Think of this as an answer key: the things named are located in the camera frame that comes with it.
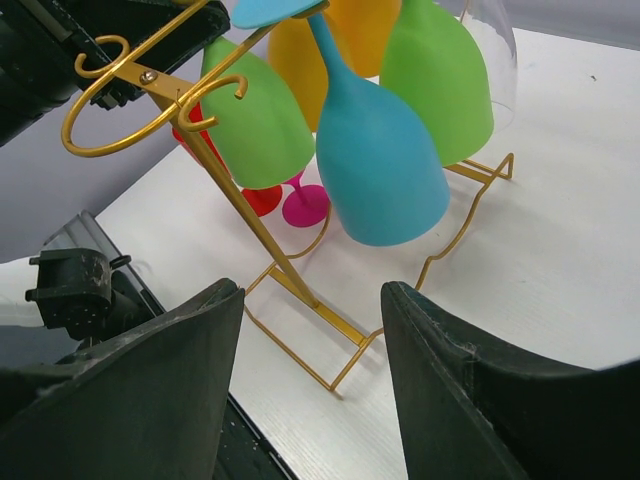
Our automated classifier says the gold wire glass rack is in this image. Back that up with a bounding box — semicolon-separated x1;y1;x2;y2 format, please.
60;0;515;400

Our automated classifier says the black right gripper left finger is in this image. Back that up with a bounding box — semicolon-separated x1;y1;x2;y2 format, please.
1;279;245;479

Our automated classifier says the magenta goblet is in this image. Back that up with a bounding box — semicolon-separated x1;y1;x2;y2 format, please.
282;171;330;228

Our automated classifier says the clear wine glass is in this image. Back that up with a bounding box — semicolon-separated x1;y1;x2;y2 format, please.
460;0;518;133

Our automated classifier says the red goblet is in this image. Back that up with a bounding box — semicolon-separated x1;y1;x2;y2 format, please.
172;128;283;217

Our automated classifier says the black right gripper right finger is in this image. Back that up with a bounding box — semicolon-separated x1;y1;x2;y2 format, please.
380;281;639;479

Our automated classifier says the light green goblet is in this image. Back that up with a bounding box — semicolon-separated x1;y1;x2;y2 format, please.
379;0;494;166

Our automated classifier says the green goblet front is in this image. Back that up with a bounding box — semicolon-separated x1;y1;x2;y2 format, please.
200;52;315;190

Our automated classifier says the cyan goblet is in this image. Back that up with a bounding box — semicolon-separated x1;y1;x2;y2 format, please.
231;1;450;247

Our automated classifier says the orange goblet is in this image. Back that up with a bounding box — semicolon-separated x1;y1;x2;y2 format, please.
327;0;401;78
267;19;328;132

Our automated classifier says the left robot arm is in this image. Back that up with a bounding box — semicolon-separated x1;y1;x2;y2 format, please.
1;1;245;479

